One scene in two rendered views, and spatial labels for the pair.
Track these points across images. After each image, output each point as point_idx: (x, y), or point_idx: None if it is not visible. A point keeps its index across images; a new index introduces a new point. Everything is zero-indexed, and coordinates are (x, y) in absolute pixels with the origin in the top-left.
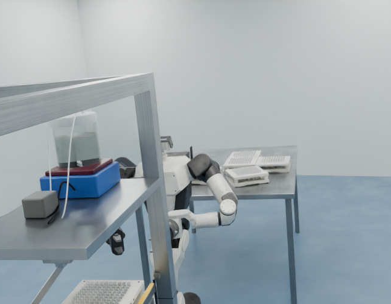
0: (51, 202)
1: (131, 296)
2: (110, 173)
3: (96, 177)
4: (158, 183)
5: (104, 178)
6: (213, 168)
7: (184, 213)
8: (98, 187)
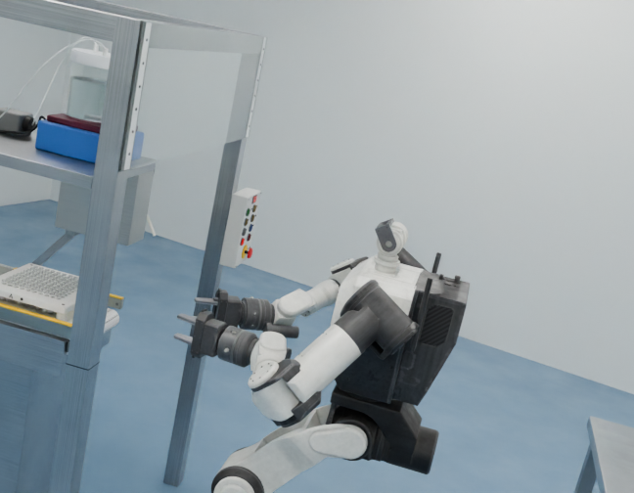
0: (4, 120)
1: (24, 294)
2: (78, 139)
3: (38, 122)
4: (86, 183)
5: (58, 136)
6: (349, 316)
7: (260, 342)
8: (37, 136)
